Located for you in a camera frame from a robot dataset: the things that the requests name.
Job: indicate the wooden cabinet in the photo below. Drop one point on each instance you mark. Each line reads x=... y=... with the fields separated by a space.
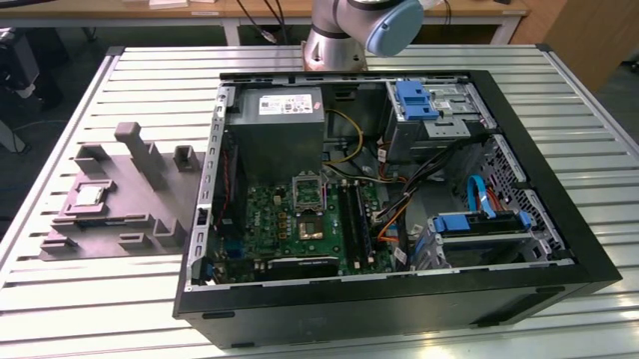
x=589 y=37

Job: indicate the green motherboard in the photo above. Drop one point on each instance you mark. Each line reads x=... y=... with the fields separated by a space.
x=270 y=224

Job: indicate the grey metal drive cage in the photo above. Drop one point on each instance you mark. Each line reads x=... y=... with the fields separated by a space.
x=445 y=129

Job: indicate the black open PC case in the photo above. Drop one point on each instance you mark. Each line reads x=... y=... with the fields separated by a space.
x=350 y=306

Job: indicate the dark RAM stick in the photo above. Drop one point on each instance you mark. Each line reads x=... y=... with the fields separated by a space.
x=102 y=223

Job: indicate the black RAM slot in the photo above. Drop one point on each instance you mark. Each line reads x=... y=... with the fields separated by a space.
x=352 y=224
x=365 y=224

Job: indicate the blue plastic drive latch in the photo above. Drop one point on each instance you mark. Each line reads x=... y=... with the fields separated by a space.
x=412 y=101

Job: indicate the hard disk in blue carrier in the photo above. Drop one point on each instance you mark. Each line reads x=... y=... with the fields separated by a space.
x=452 y=223

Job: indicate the small white box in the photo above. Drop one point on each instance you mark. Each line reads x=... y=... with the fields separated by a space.
x=168 y=3

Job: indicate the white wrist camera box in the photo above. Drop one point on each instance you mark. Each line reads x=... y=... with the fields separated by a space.
x=25 y=91

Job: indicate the wooden desk white legs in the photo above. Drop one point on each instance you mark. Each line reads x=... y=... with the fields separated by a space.
x=480 y=11

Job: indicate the grey metal disk bay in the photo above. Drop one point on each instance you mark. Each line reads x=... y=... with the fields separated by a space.
x=489 y=236

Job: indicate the grey power supply unit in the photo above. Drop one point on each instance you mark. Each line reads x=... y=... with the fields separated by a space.
x=280 y=146

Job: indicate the CPU socket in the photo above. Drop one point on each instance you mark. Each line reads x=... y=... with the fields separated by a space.
x=312 y=230

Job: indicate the grey plastic parts rack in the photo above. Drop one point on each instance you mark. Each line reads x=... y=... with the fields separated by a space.
x=136 y=194

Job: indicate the silver CPU green edge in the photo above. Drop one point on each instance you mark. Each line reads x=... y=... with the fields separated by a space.
x=89 y=195

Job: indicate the black graphics card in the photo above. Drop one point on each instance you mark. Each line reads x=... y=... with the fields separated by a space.
x=300 y=267

